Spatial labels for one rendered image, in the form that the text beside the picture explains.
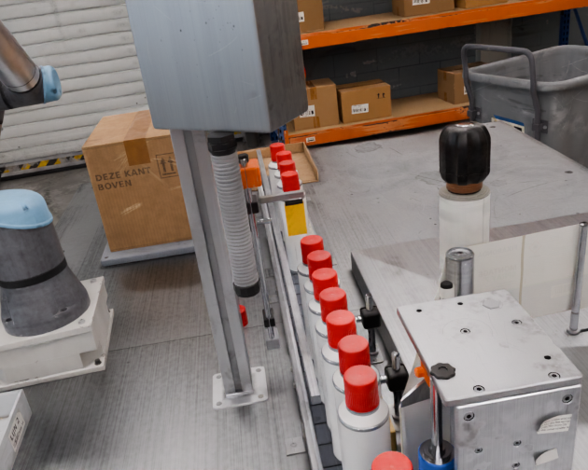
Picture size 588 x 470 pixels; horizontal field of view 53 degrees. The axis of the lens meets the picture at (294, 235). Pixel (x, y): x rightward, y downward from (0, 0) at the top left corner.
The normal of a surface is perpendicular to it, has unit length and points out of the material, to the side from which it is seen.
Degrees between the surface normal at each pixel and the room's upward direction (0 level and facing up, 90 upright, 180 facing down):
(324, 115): 90
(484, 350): 0
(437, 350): 0
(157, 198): 90
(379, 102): 90
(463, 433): 90
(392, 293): 0
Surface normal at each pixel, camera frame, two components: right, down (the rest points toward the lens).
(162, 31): -0.47, 0.43
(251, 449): -0.11, -0.90
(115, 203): 0.13, 0.41
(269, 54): 0.88, 0.11
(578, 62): -0.87, 0.10
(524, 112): -0.85, 0.36
